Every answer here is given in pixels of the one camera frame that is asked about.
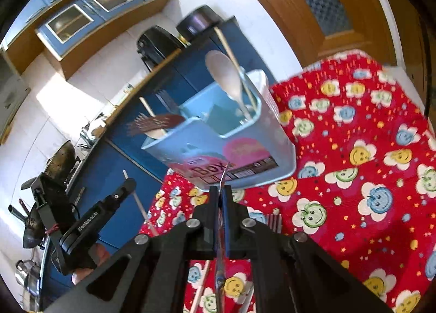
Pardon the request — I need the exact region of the blue plastic utensil holder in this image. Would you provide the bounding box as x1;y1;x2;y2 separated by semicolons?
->
141;69;297;193

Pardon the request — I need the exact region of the dark slotted spoon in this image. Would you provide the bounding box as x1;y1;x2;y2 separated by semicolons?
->
127;113;186;137

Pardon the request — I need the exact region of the dark wok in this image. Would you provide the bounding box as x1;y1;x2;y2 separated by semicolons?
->
46;141;77;181

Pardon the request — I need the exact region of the steel kettle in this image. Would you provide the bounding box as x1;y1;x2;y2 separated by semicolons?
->
15;259;40;295

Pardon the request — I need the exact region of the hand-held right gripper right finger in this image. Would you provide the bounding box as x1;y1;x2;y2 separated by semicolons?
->
223;186;396;313

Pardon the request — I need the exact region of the small steel fork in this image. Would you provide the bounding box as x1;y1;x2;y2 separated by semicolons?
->
267;214;283;233

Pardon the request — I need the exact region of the black countertop appliance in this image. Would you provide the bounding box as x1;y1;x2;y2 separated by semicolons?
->
136;25;187;73

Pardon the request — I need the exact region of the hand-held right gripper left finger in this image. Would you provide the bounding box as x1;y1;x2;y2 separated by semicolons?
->
43;186;219;313

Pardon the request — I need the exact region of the large steel fork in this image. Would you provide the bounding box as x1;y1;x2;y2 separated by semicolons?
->
156;90;179;113

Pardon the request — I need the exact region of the person's left hand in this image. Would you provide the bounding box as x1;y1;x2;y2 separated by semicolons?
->
71;244;111;284

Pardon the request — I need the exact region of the wooden door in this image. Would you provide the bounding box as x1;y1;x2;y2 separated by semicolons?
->
218;0;399;72

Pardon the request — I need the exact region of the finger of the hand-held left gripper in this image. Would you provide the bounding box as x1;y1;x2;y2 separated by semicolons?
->
102;178;137;221

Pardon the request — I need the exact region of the blue base cabinet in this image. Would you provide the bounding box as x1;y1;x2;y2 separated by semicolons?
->
39;17;273;303

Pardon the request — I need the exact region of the black frying pan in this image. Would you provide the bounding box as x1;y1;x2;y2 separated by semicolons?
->
8;199;48;250

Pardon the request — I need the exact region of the long steel utensil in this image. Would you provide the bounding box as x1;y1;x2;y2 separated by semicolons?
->
214;162;234;313

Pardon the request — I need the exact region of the black cooking pot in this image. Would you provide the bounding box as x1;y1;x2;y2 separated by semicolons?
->
176;6;223;41

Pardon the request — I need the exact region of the beige spoon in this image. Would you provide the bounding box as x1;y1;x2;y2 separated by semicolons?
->
205;50;254;119

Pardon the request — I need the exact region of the red flower print tablecloth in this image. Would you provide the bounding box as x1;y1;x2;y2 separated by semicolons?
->
138;48;436;313

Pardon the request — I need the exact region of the wooden chopstick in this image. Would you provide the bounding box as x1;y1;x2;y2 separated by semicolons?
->
189;260;211;313
214;26;258;111
123;170;159;236
139;96;156;118

